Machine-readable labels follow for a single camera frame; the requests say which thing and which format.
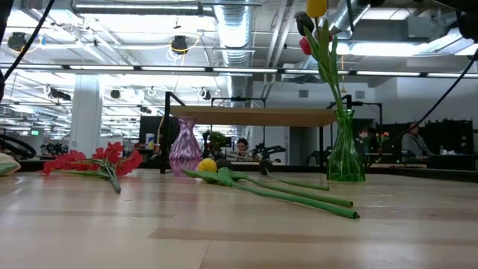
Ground wooden shelf with black legs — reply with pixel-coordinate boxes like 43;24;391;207
160;91;354;175

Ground black artificial tulip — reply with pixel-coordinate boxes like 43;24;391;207
216;158;354;208
294;11;347;111

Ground black cabinet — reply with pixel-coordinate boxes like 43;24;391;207
423;118;475;156

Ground black background rig frame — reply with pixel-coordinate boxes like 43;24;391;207
210;96;267;165

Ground cream artificial tulip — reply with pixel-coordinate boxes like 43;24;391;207
0;152;22;177

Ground purple glass vase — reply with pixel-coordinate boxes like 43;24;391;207
168;117;204;177

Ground yellow artificial tulip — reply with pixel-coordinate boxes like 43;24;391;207
181;158;361;220
305;0;347;111

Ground red artificial flower bunch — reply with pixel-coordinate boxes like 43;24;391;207
40;140;145;194

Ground thin-stemmed black tulip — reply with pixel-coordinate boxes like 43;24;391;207
258;159;331;192

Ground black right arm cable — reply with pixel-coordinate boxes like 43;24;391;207
367;50;478;167

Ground silver ventilation duct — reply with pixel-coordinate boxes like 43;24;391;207
328;0;376;33
214;0;255;109

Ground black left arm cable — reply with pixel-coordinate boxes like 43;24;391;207
0;0;56;102

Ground person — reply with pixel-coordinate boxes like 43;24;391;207
235;137;255;162
400;122;434;158

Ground potted green plant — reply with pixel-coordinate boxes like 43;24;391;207
206;131;229;160

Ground small potted flowers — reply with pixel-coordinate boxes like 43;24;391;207
374;131;392;153

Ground green glass vase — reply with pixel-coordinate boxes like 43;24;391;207
326;108;366;183

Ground long ceiling light strip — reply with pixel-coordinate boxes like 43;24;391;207
0;63;478;78

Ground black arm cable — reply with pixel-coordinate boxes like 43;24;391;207
0;0;56;102
367;50;478;167

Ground black monitor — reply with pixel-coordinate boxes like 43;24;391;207
138;115;180;145

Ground white building column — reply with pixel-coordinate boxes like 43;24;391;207
69;74;103;158

